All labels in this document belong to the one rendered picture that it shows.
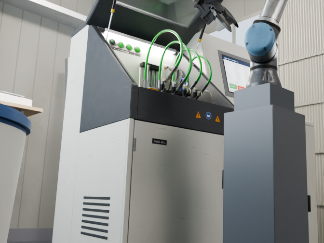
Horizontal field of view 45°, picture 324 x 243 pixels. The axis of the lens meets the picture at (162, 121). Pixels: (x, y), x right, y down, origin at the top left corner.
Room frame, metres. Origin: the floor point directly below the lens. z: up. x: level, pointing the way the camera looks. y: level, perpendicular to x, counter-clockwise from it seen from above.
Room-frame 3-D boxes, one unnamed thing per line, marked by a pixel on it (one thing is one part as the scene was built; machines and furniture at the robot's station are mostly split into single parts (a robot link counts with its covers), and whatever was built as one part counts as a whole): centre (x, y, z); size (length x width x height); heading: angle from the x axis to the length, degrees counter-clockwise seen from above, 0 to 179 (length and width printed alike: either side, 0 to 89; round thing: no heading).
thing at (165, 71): (2.54, -0.05, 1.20); 0.13 x 0.03 x 0.31; 124
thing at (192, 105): (1.99, -0.13, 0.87); 0.62 x 0.04 x 0.16; 124
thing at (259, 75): (1.62, -0.43, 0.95); 0.15 x 0.15 x 0.10
